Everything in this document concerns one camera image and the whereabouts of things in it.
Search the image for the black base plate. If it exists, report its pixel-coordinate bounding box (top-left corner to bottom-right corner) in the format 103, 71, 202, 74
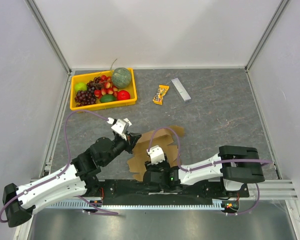
83, 179, 250, 205

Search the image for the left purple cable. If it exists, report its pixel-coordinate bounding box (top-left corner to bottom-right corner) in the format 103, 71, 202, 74
0, 109, 120, 223

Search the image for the dark purple grape bunch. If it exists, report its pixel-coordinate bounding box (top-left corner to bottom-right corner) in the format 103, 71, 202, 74
74, 90, 97, 107

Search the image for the clear plastic stick box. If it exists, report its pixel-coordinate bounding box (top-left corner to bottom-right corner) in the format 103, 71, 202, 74
171, 78, 192, 103

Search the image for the yellow candy bag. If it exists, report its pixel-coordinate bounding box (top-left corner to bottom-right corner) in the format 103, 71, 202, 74
152, 85, 170, 105

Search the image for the purple cable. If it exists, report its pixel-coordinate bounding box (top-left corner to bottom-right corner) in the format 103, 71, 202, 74
0, 109, 120, 223
147, 126, 276, 217

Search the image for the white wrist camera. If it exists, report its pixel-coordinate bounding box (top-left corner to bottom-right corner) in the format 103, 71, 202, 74
146, 145, 166, 165
106, 117, 132, 140

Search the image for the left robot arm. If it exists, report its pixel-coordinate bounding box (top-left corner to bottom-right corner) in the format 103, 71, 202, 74
0, 132, 142, 228

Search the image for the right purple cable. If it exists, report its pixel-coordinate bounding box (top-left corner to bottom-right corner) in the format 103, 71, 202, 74
147, 126, 276, 217

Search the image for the red cherry bunch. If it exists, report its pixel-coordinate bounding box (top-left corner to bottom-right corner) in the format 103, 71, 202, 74
86, 75, 118, 99

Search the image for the grey slotted cable duct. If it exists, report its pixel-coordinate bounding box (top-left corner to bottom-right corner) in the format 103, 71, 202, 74
46, 198, 226, 211

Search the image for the white tape strip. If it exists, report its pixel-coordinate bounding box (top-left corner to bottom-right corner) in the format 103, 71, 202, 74
148, 190, 178, 196

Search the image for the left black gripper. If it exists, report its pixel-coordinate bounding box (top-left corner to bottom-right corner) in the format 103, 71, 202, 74
101, 130, 142, 167

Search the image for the green netted melon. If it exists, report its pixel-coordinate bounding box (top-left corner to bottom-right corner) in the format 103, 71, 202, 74
112, 67, 132, 89

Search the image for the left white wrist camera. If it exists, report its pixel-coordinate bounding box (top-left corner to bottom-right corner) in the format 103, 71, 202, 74
106, 117, 132, 140

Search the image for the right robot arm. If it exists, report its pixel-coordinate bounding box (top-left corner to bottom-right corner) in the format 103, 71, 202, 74
142, 145, 266, 198

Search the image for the yellow plastic bin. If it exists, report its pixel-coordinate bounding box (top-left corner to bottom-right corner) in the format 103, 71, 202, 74
69, 68, 138, 112

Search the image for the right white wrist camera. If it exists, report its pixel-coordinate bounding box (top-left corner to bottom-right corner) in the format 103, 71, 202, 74
146, 145, 166, 165

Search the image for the green apple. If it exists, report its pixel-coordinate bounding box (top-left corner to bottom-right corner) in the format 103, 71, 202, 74
74, 82, 88, 92

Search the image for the cardboard box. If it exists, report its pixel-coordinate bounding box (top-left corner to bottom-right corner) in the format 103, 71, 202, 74
127, 125, 185, 182

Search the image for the red tomato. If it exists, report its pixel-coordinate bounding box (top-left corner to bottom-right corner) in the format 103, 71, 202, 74
116, 90, 131, 101

